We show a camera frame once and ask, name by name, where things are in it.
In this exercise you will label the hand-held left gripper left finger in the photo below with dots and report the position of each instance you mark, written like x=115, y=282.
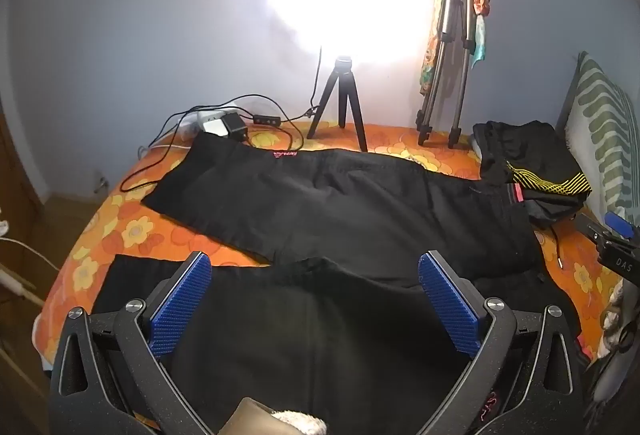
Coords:
x=180, y=305

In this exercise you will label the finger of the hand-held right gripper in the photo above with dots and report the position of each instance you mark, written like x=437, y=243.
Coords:
x=592, y=229
x=619, y=222

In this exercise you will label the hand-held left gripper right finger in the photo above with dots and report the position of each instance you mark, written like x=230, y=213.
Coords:
x=450, y=305

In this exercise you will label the black pants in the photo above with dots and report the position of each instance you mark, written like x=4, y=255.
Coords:
x=325, y=215

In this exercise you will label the green striped white pillow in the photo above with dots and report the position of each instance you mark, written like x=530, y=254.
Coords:
x=605, y=130

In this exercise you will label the orange floral bedsheet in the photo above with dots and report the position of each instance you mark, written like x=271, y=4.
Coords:
x=125, y=225

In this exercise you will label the black garment with yellow stripes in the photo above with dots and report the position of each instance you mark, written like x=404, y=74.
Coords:
x=525, y=150

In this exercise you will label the beige fuzzy slipper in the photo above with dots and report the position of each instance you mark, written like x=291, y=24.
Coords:
x=280, y=420

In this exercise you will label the white power adapter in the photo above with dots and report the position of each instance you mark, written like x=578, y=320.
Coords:
x=214, y=127

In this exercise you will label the black power adapter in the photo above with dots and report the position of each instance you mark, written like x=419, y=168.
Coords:
x=235, y=126

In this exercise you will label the wooden cabinet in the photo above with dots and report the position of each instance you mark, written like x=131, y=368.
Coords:
x=17, y=165

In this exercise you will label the small black tripod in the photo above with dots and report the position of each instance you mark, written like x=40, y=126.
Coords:
x=342, y=85

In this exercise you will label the silver tripod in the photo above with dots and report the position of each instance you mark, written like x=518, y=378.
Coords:
x=452, y=15

